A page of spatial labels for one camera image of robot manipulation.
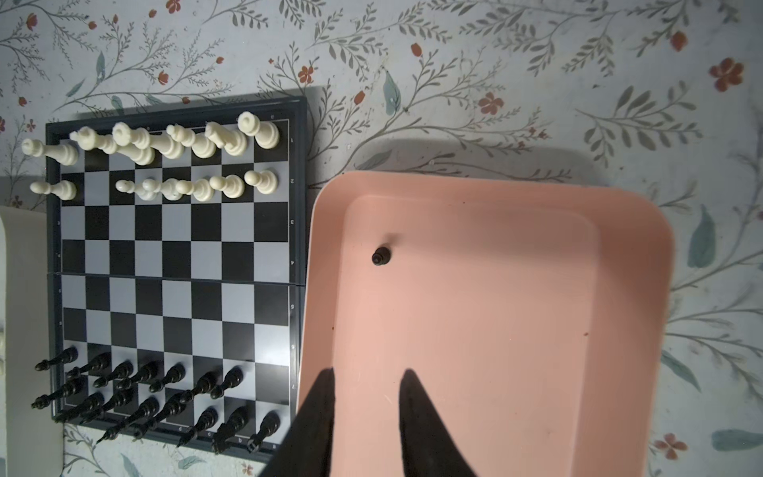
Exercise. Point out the black white chess board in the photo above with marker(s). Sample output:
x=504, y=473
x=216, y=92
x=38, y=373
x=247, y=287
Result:
x=165, y=276

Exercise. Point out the white plastic tray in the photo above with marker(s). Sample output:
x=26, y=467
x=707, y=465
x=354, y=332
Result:
x=31, y=443

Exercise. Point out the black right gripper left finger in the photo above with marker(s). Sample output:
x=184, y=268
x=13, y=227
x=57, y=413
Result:
x=307, y=448

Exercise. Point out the black chess pawn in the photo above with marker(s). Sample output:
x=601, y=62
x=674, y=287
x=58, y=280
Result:
x=381, y=256
x=231, y=380

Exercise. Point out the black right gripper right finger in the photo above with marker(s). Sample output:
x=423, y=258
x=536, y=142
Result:
x=426, y=445

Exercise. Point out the black chess pawn in tray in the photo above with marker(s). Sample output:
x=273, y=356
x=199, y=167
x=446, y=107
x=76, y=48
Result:
x=381, y=256

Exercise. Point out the pink plastic tray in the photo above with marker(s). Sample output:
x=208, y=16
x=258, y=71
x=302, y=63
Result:
x=532, y=313

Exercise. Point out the white pawn on board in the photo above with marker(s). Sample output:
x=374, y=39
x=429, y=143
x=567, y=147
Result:
x=64, y=190

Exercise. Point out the white rook on board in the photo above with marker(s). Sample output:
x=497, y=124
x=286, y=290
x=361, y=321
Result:
x=65, y=154

